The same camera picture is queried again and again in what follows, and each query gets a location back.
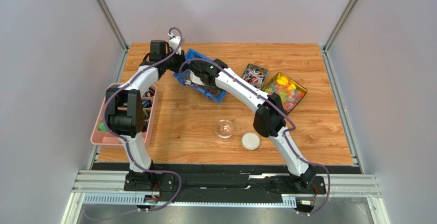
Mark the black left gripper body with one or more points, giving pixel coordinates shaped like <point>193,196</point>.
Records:
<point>175,62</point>

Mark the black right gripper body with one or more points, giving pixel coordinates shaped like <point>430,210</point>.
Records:
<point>195,67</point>

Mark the blue plastic candy bin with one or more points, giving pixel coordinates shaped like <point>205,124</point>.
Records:
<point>212,93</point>

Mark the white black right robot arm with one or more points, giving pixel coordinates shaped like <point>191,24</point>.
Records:
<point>270,121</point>

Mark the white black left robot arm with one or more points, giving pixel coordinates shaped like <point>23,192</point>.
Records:
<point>123,114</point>

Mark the clear glass jar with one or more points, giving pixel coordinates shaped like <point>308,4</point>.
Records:
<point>224,129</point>

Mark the white jar lid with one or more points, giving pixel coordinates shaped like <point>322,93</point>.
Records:
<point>250,141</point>

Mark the green plush toy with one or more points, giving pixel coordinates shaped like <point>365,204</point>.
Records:
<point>102,127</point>

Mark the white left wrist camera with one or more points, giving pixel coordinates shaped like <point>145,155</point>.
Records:
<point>173,44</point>

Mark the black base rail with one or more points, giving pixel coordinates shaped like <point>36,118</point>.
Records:
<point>224,183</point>

